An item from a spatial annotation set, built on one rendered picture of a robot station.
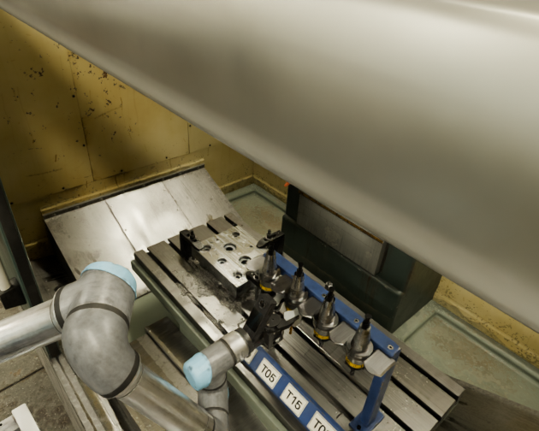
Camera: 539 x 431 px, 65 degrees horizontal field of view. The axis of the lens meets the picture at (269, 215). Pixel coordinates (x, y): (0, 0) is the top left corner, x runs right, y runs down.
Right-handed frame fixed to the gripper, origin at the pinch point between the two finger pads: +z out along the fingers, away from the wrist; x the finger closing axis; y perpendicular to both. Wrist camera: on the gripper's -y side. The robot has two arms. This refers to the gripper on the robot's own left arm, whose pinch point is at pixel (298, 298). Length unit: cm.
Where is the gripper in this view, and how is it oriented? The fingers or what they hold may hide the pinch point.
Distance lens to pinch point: 118.6
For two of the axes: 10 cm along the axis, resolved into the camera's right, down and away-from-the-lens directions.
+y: -0.2, 8.1, 5.9
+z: 7.5, -3.8, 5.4
